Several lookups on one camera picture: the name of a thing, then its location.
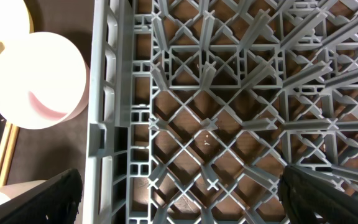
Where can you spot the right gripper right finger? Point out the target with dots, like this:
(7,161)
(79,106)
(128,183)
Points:
(304,196)

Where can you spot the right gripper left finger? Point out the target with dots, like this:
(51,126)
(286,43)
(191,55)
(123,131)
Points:
(55,200)

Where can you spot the pink round bowl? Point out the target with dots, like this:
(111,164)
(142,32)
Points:
(44,80)

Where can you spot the grey plastic dishwasher rack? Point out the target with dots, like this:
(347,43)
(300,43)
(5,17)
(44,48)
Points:
(196,107)

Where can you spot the dark brown serving tray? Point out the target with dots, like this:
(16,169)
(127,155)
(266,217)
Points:
(44,153)

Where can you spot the left wooden chopstick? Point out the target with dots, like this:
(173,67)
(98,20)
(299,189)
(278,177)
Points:
(4,143)

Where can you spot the wooden chopstick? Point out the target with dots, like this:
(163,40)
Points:
(4,143)
(13,132)

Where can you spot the right wooden chopstick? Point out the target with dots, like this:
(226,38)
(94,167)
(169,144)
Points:
(13,132)

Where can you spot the yellow round plate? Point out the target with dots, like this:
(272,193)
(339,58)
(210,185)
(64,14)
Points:
(15,21)

